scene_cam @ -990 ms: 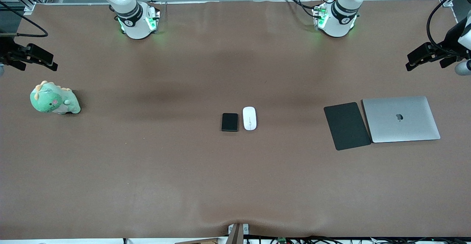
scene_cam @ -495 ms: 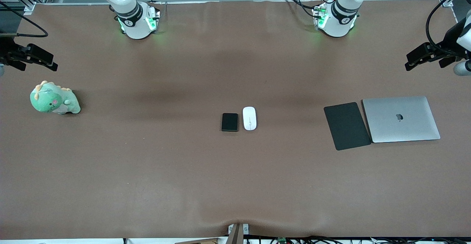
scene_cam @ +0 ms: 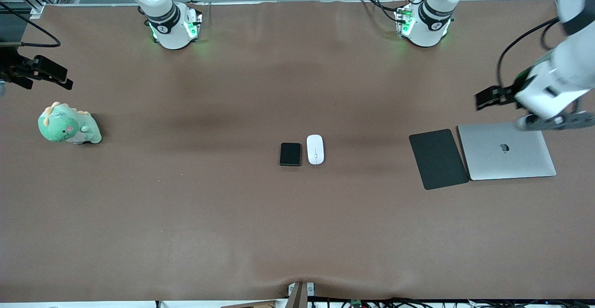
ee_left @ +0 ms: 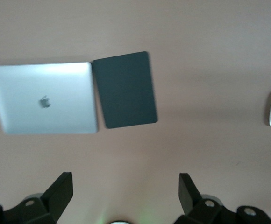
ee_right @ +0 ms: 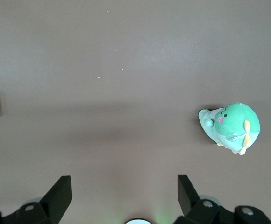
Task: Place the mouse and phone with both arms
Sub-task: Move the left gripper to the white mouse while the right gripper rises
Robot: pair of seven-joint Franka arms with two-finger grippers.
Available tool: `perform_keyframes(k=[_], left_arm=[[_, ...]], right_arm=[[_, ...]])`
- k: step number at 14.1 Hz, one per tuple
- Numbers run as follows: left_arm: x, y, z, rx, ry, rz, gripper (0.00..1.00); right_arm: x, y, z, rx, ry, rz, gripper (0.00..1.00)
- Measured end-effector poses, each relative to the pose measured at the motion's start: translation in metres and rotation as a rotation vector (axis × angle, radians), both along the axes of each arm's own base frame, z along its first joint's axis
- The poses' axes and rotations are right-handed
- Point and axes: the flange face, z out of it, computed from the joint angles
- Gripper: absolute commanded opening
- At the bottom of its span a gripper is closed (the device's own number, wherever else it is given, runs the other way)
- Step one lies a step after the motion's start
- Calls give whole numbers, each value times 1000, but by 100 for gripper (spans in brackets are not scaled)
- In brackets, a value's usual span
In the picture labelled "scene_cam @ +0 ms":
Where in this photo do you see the white computer mouse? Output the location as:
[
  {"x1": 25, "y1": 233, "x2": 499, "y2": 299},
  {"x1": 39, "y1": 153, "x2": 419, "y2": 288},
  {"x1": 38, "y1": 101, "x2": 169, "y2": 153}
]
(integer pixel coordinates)
[{"x1": 306, "y1": 134, "x2": 325, "y2": 165}]

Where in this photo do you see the black phone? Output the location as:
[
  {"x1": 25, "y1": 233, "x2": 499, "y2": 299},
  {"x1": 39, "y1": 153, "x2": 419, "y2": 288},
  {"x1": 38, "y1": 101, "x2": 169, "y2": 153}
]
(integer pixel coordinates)
[{"x1": 280, "y1": 143, "x2": 302, "y2": 167}]

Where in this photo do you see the black mouse pad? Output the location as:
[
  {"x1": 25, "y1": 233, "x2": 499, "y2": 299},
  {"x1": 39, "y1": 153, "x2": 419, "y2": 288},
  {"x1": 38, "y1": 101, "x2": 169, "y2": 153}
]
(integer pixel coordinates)
[{"x1": 409, "y1": 129, "x2": 469, "y2": 190}]

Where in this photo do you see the green dinosaur plush toy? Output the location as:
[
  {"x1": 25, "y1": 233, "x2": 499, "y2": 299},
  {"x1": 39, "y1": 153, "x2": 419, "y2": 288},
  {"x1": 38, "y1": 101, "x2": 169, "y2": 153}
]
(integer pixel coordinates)
[{"x1": 38, "y1": 102, "x2": 103, "y2": 145}]

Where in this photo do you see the silver laptop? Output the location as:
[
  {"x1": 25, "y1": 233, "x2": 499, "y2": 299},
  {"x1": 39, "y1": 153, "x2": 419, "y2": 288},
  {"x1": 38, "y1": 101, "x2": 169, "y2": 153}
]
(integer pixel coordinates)
[{"x1": 457, "y1": 121, "x2": 557, "y2": 181}]

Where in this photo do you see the brown table cover mat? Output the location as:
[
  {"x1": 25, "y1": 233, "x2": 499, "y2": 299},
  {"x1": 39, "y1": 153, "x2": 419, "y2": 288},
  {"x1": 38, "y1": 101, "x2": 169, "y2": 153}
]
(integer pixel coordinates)
[{"x1": 0, "y1": 0, "x2": 595, "y2": 303}]

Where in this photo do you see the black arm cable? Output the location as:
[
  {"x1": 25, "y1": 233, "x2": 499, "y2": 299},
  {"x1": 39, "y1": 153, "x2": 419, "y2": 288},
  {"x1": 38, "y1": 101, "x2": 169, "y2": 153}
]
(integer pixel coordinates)
[
  {"x1": 496, "y1": 17, "x2": 565, "y2": 91},
  {"x1": 0, "y1": 2, "x2": 62, "y2": 48}
]

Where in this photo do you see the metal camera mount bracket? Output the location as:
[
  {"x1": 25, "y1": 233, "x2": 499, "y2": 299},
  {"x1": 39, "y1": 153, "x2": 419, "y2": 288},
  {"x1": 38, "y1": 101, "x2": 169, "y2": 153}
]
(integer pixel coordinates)
[{"x1": 287, "y1": 281, "x2": 315, "y2": 308}]

